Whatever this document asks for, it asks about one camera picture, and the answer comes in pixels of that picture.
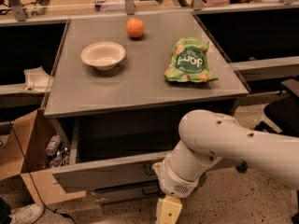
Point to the black office chair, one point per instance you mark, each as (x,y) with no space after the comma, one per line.
(283,111)

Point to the metal can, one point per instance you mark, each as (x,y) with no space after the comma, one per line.
(53,145)

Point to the white paper bowl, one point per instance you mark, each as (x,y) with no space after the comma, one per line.
(103,55)

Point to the white plastic part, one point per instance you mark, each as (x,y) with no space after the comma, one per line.
(37,80)

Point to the grey drawer cabinet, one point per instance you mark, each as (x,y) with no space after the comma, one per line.
(135,88)

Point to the brown cardboard box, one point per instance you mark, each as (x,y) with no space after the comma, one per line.
(24,155)

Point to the grey top drawer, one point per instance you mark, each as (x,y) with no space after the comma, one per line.
(114,153)

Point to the white shoe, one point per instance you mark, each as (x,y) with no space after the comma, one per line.
(28,214)

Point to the grey bottom drawer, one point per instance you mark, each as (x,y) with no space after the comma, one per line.
(126,192)

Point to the orange fruit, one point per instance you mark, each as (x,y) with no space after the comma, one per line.
(135,27)

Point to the black white handheld device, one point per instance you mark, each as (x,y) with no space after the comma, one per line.
(39,7)

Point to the green snack bag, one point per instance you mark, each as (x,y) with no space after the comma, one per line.
(189,62)

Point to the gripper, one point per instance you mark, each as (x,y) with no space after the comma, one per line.
(177,181)

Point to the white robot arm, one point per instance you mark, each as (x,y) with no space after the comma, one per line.
(205,138)

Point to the grey drawer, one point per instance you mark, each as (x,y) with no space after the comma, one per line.
(114,153)
(126,192)

